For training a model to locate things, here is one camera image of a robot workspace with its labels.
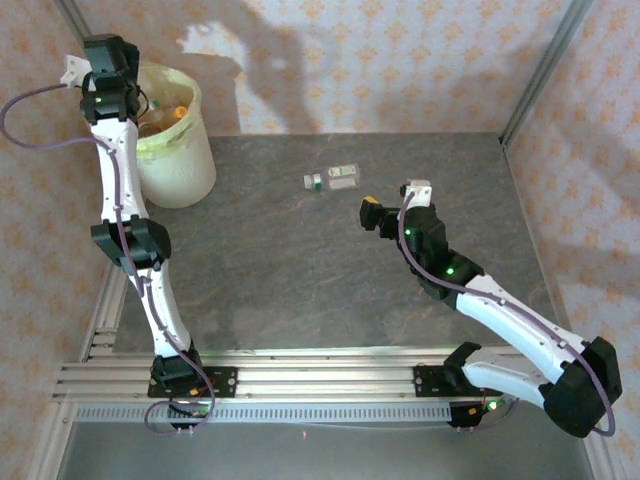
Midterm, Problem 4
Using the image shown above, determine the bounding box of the yellow orange juice bottle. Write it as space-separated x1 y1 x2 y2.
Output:
158 103 191 134

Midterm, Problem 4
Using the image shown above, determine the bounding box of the translucent green bin liner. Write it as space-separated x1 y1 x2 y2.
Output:
134 62 204 164

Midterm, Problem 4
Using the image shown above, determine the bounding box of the white plastic bin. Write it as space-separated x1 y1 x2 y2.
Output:
133 62 218 209

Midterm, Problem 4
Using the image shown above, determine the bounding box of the square clear bottle green band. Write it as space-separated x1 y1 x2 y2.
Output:
303 163 361 191

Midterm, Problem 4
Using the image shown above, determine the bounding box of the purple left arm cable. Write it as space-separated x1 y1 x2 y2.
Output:
0 83 217 437

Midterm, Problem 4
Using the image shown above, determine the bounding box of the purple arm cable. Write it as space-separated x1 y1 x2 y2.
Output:
397 193 615 439
0 83 217 437

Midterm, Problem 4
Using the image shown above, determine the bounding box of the aluminium frame post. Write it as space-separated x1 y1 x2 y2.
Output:
499 0 596 151
52 0 109 71

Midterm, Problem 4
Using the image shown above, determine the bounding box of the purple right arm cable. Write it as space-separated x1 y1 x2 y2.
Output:
397 193 615 439

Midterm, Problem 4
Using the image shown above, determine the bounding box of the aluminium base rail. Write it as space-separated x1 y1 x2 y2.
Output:
52 349 521 401

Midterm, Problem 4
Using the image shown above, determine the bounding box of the white slotted cable duct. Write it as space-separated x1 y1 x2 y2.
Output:
74 403 454 424

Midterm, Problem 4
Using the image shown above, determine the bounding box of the aluminium side frame rail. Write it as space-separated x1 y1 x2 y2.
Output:
79 259 126 361

